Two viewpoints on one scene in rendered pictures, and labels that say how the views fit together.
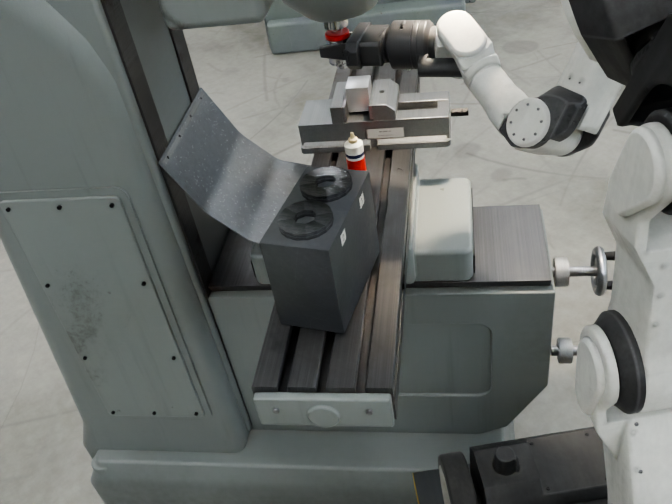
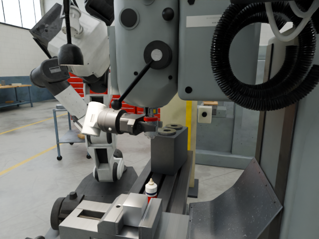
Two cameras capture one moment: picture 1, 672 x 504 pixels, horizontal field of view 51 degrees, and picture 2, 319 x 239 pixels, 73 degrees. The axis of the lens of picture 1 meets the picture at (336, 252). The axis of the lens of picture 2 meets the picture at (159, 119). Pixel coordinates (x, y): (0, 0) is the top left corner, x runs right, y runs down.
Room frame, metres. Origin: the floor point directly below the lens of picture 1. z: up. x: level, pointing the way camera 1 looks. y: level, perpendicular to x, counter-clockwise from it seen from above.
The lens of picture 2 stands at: (1.99, -0.07, 1.42)
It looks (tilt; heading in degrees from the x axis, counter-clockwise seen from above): 13 degrees down; 178
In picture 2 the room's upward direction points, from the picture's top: straight up
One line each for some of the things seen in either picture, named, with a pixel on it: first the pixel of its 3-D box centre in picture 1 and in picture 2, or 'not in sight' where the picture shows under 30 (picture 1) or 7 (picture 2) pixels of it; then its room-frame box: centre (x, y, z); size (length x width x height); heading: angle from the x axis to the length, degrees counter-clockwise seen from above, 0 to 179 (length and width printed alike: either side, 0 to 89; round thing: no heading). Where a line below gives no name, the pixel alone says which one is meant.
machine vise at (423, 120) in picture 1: (374, 113); (126, 224); (1.46, -0.15, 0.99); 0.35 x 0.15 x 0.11; 76
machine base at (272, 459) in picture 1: (308, 408); not in sight; (1.36, 0.17, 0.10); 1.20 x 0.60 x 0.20; 76
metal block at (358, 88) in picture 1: (359, 93); (136, 209); (1.47, -0.12, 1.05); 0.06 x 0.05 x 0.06; 166
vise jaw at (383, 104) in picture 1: (384, 99); (117, 212); (1.46, -0.17, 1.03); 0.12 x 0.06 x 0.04; 166
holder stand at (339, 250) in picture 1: (324, 244); (170, 146); (0.96, 0.02, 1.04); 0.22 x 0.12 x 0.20; 155
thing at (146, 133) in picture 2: (339, 48); (150, 127); (1.30, -0.08, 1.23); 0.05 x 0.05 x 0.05
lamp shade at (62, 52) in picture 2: not in sight; (70, 54); (1.31, -0.32, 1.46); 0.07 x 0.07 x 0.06
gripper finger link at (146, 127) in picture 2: not in sight; (146, 127); (1.33, -0.09, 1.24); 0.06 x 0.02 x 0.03; 66
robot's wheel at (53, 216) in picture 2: not in sight; (60, 213); (0.73, -0.68, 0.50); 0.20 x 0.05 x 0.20; 179
